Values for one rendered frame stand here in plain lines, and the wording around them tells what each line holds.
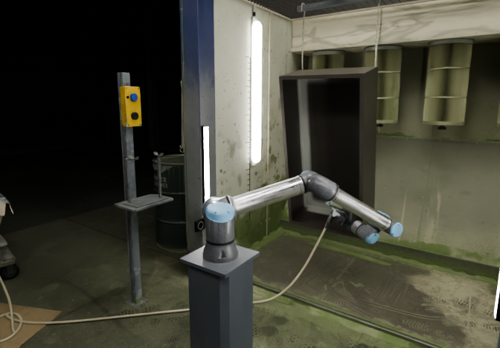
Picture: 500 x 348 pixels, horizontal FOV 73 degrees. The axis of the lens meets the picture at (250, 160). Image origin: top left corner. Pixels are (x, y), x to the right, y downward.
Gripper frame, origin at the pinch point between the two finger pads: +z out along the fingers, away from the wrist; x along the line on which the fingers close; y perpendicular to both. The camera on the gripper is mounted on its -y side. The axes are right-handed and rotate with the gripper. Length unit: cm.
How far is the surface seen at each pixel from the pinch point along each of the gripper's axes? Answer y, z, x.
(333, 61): -116, 116, 48
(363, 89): -79, 3, -35
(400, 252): 18, -15, 108
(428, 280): 21, -50, 91
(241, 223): 62, 77, 1
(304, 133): -37, 61, 0
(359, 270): 44, -9, 65
